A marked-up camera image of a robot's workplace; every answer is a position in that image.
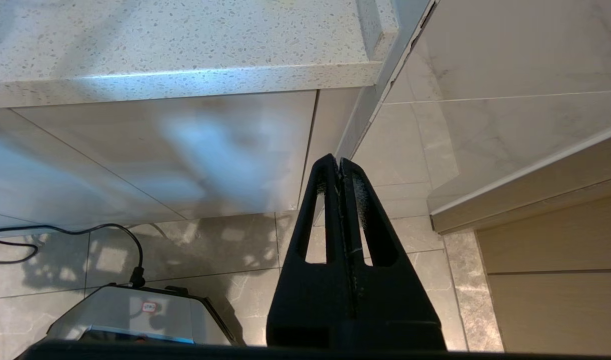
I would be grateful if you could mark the white cabinet door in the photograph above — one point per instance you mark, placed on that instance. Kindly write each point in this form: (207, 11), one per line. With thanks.
(45, 190)
(210, 150)

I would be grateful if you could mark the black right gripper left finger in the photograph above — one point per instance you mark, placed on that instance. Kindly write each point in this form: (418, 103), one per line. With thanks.
(305, 300)

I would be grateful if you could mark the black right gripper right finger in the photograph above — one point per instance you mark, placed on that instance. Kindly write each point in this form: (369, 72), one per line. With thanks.
(395, 310)

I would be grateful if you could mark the brown wooden cabinet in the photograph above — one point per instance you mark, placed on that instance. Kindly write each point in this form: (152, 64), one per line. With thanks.
(560, 280)

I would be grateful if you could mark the narrow white cabinet panel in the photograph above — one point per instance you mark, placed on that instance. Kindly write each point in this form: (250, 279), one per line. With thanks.
(335, 115)

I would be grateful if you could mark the white black robot base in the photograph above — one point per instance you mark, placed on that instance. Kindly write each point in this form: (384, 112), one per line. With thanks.
(135, 315)

